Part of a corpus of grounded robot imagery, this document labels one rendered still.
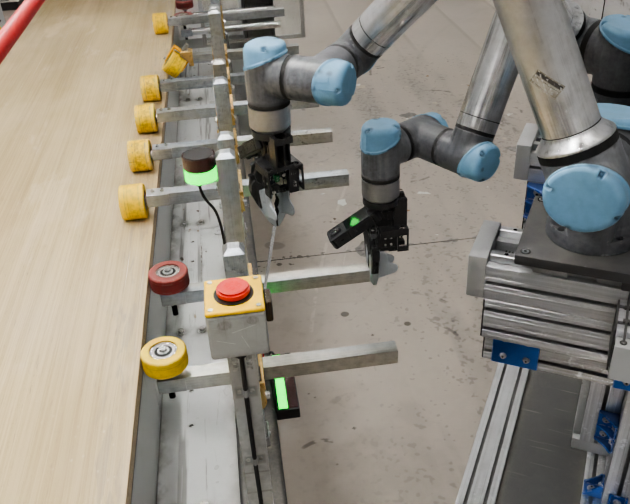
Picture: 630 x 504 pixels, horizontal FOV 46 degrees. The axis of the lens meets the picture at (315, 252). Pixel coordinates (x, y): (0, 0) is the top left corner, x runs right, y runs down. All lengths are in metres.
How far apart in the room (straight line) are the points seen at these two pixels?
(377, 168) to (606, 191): 0.47
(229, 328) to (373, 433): 1.55
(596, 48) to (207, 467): 1.18
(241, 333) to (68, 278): 0.76
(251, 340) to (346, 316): 1.95
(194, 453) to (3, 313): 0.46
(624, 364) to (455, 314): 1.61
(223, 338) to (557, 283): 0.68
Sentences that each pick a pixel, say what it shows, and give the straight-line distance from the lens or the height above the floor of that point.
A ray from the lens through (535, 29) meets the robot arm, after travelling 1.07.
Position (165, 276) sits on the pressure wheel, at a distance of 1.51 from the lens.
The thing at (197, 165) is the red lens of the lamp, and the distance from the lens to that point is 1.33.
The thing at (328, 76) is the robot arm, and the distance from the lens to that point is 1.22.
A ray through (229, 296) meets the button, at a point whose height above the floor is 1.23.
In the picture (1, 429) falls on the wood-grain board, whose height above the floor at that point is 0.90.
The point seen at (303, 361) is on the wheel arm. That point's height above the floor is 0.85.
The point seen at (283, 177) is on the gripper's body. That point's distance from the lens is 1.35.
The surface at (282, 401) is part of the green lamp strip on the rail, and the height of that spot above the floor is 0.70.
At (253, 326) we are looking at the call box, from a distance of 0.87.
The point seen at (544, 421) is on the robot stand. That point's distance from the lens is 2.18.
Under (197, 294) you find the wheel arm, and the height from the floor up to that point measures 0.85.
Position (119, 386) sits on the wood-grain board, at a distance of 1.28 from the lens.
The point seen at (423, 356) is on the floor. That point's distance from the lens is 2.65.
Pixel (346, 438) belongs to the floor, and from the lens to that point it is 2.37.
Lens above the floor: 1.73
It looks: 33 degrees down
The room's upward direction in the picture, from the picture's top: 3 degrees counter-clockwise
